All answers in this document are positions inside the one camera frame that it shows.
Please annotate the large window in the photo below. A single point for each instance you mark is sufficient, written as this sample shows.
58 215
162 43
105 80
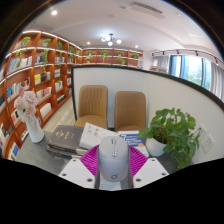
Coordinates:
193 70

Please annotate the white black-framed desk partition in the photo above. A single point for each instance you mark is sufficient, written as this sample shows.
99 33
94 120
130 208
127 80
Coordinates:
110 78

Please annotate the green plant in white pot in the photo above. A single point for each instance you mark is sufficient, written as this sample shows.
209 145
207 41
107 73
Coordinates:
173 130

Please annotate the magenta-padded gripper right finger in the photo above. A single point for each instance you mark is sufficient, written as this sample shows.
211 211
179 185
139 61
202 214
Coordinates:
151 171

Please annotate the white computer mouse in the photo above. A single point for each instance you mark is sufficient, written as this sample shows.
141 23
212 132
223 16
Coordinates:
113 163

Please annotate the white wall socket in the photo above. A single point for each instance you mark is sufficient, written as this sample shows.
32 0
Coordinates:
202 131
208 143

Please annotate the ceiling air vent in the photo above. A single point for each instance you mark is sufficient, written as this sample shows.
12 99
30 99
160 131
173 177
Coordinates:
146 9

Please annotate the ceiling chandelier lamp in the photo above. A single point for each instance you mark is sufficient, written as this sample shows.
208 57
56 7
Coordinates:
110 39

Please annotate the thin dark book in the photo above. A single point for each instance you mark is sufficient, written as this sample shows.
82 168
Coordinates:
61 152

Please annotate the thick dark book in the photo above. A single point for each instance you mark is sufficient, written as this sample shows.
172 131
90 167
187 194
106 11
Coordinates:
65 136

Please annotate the thick white book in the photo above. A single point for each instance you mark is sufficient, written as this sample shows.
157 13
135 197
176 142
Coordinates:
91 135

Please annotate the orange wooden bookshelf unit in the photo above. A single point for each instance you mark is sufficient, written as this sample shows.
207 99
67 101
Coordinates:
46 86

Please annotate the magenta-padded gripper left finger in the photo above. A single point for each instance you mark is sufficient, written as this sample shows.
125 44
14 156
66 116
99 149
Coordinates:
75 171

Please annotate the white vase with pink flowers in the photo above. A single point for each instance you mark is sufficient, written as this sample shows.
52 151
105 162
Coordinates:
35 130

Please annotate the tan padded chair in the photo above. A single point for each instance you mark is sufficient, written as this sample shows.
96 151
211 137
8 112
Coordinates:
130 110
91 103

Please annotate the blue-cover white book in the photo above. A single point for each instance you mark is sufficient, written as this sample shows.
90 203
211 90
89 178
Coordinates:
133 138

